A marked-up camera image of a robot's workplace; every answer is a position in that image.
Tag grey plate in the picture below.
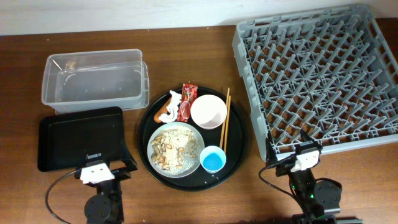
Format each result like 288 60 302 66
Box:
146 121 206 179

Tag light blue cup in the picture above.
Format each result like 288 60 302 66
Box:
200 146 226 174

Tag white pink bowl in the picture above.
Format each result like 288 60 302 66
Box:
190 95 227 129

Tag white tissue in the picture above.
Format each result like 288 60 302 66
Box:
159 90 182 123

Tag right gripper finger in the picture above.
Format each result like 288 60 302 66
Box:
298 129 323 153
266 131 277 166

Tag peanuts and rice scraps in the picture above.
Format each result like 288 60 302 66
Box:
150 125 203 175

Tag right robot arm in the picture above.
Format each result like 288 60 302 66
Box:
259 129 363 224

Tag wooden chopstick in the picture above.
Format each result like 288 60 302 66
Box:
223 95 231 154
220 87 230 148

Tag orange sausage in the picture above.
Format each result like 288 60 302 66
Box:
154 98 172 123

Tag clear plastic bin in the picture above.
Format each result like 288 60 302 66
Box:
41 49 150 113

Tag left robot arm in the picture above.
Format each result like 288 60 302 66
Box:
75 139 137 224

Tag round black tray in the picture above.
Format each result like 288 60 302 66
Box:
137 86 249 192

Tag red snack wrapper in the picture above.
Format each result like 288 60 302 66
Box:
177 83 198 122

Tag grey dishwasher rack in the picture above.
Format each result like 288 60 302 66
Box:
232 4 397 160

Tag black rectangular tray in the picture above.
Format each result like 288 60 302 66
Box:
37 107 125 172

